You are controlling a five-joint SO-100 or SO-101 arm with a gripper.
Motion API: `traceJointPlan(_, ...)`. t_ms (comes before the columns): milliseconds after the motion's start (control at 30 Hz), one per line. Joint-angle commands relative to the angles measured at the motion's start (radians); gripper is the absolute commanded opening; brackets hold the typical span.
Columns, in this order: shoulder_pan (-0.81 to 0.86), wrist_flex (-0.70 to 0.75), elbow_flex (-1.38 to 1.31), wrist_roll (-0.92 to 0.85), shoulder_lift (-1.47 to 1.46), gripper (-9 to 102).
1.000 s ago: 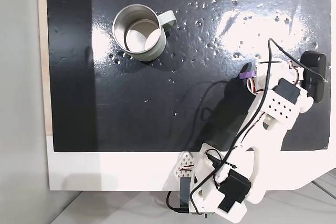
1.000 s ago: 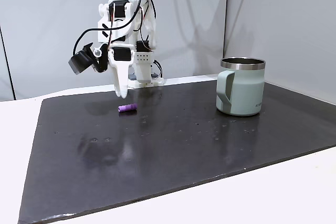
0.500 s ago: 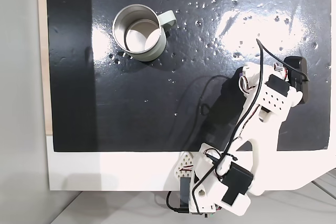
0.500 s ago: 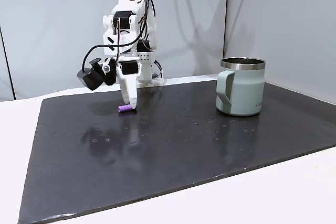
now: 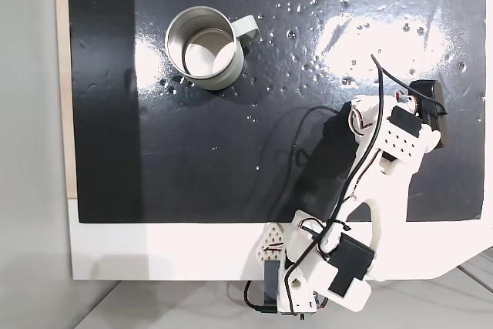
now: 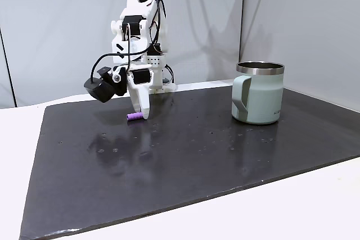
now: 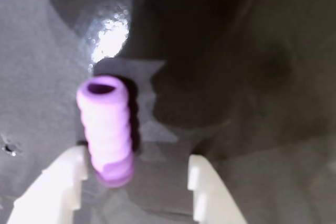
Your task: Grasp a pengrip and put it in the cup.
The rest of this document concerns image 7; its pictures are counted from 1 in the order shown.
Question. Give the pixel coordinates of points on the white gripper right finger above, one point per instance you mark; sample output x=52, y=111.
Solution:
x=212, y=195

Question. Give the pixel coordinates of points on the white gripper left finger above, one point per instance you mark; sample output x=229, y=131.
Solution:
x=57, y=182

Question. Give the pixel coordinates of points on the purple ribbed pen grip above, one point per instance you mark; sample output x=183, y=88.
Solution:
x=107, y=134

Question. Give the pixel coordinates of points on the black table mat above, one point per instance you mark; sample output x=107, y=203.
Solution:
x=262, y=155

